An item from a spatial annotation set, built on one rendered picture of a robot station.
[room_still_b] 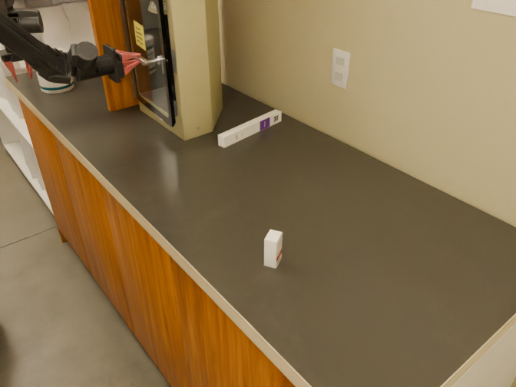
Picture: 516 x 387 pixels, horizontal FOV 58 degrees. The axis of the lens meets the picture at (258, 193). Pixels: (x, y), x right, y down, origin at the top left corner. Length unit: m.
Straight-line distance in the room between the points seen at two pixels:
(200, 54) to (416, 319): 0.97
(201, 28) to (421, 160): 0.75
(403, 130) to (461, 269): 0.48
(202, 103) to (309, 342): 0.90
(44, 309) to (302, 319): 1.68
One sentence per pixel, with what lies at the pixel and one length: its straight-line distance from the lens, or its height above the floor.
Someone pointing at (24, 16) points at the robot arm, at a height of 1.30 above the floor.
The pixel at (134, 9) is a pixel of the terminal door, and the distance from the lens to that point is 1.58.
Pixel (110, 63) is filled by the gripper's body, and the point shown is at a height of 1.21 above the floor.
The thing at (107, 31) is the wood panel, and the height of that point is 1.22.
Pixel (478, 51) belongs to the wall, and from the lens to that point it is 1.26.
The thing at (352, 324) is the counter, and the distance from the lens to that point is 0.94.
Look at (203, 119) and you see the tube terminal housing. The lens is 1.56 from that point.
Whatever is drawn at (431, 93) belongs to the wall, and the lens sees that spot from 1.34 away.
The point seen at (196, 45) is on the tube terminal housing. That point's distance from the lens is 1.47.
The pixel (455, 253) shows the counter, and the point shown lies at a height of 0.94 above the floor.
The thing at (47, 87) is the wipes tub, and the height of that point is 0.97.
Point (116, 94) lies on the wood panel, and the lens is 1.81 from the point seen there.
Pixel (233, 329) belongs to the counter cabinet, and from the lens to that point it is 1.09.
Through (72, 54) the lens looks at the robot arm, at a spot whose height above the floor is 1.27.
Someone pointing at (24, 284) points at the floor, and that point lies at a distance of 2.60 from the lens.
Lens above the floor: 1.65
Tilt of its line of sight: 34 degrees down
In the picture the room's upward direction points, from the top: straight up
